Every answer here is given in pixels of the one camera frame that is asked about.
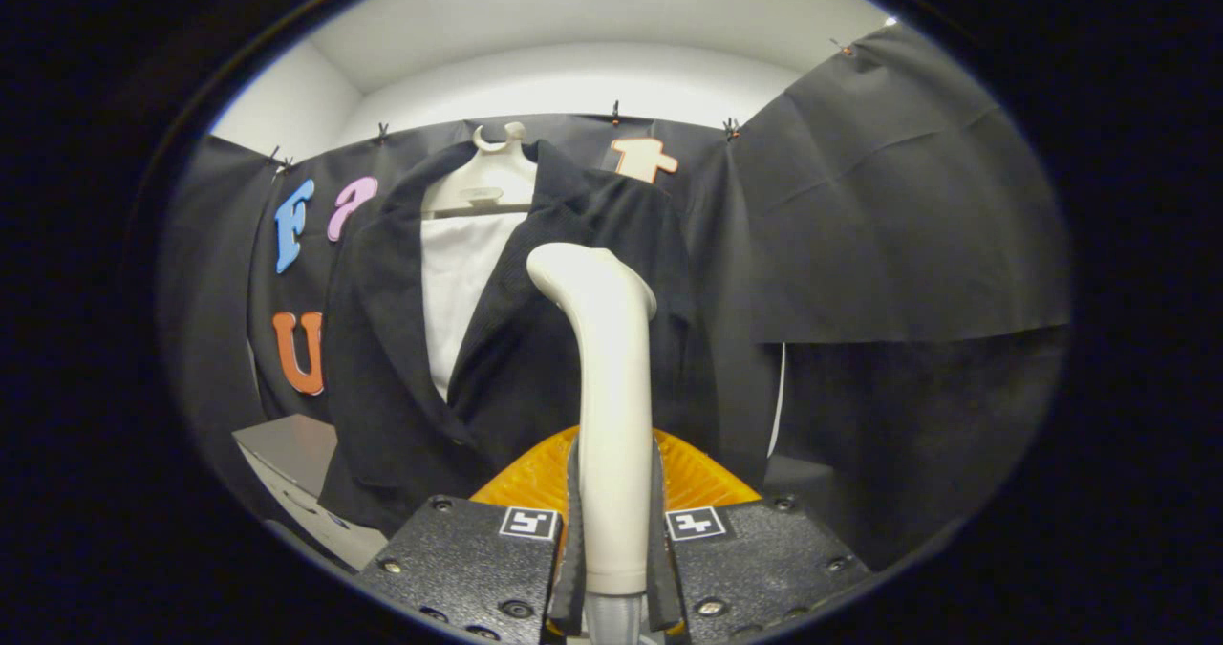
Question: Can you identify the white steamer hanger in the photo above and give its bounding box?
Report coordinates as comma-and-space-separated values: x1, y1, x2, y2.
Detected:
420, 121, 538, 218

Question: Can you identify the white garment steamer head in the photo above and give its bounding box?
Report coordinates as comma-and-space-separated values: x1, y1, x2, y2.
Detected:
526, 242, 660, 645

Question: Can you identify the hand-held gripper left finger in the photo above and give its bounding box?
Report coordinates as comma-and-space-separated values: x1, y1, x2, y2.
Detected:
354, 425, 586, 645

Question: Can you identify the row of small black clips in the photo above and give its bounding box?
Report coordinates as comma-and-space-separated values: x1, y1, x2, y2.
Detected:
268, 38, 856, 173

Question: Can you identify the grey cabinet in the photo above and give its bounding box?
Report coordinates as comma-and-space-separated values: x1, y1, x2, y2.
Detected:
232, 414, 393, 571

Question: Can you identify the black suit jacket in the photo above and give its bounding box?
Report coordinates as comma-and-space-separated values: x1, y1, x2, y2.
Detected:
318, 139, 765, 538

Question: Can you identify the black backdrop cloth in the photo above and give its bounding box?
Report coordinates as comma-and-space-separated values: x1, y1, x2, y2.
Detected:
158, 22, 1071, 570

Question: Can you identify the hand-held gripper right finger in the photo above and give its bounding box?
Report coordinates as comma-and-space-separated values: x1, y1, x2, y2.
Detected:
652, 427, 875, 644

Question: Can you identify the white ironing board pad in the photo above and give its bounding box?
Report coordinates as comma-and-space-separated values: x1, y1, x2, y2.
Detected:
420, 210, 528, 402

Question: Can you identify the thin white cable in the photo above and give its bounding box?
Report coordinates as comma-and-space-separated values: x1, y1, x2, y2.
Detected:
767, 342, 787, 457

